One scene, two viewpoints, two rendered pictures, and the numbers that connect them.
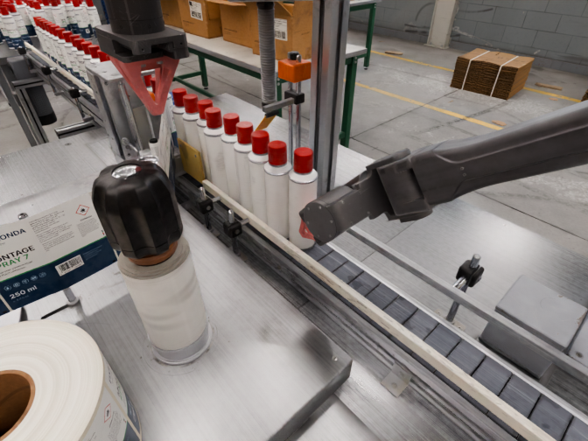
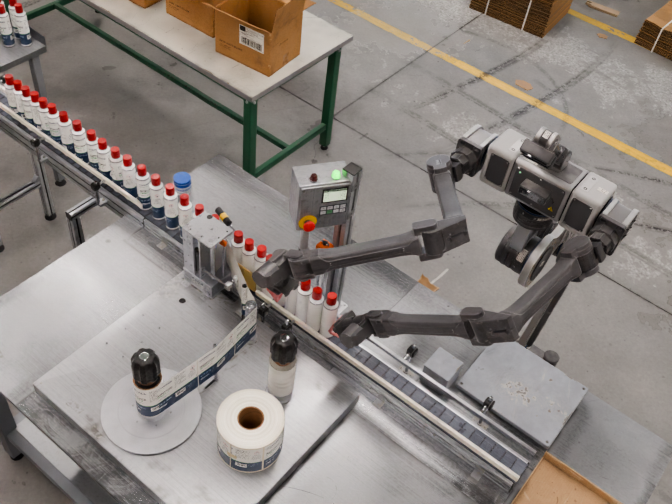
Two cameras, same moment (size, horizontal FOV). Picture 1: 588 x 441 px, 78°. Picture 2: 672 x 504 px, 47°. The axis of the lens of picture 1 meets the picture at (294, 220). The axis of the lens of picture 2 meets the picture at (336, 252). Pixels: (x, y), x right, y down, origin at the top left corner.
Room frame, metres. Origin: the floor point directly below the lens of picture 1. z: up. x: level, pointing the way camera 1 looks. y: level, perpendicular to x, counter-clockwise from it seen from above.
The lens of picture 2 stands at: (-1.03, 0.43, 3.05)
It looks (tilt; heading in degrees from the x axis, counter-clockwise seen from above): 47 degrees down; 345
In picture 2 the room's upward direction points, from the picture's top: 8 degrees clockwise
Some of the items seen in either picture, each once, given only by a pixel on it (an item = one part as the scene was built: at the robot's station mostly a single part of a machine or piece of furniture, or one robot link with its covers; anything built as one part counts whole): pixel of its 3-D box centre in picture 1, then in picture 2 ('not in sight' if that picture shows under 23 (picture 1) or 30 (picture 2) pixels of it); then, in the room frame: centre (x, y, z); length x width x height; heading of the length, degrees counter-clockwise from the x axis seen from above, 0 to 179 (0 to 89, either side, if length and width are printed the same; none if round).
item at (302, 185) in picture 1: (302, 200); (329, 314); (0.54, -0.02, 0.98); 0.05 x 0.05 x 0.20
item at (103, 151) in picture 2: (89, 69); (104, 160); (1.36, 0.74, 0.98); 0.05 x 0.05 x 0.20
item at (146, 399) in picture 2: not in sight; (148, 383); (0.29, 0.58, 1.04); 0.09 x 0.09 x 0.29
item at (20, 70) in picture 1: (29, 92); not in sight; (1.93, 1.41, 0.71); 0.15 x 0.12 x 0.34; 132
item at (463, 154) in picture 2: not in sight; (461, 161); (0.77, -0.44, 1.45); 0.09 x 0.08 x 0.12; 42
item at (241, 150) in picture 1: (248, 171); (293, 291); (0.65, 0.09, 0.98); 0.05 x 0.05 x 0.20
